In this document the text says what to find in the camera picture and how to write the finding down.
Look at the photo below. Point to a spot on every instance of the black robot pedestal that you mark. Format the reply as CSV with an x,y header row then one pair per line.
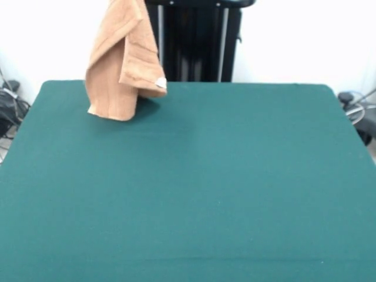
x,y
194,44

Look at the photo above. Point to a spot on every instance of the dark green table cloth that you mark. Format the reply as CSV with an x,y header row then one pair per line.
x,y
117,205

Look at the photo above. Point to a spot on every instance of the tan terry towel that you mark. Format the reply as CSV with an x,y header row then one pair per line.
x,y
111,88

